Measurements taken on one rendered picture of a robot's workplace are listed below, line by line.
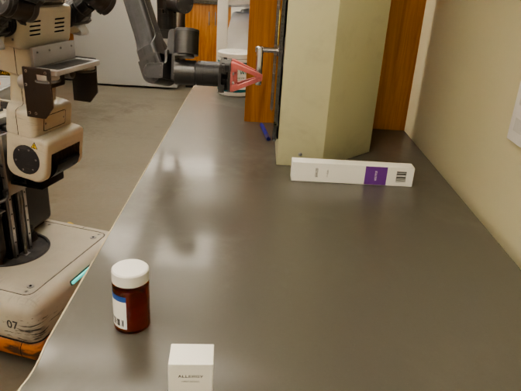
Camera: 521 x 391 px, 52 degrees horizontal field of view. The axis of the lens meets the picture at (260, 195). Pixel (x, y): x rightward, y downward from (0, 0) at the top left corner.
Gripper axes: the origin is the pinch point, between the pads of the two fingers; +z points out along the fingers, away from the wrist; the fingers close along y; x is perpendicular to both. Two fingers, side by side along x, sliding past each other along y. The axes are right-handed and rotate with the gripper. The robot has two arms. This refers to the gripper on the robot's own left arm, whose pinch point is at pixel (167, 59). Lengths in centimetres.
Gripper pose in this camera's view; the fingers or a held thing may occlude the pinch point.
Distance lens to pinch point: 172.4
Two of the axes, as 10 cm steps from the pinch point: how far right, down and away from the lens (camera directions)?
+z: -0.6, 9.1, 4.0
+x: 0.1, -4.1, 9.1
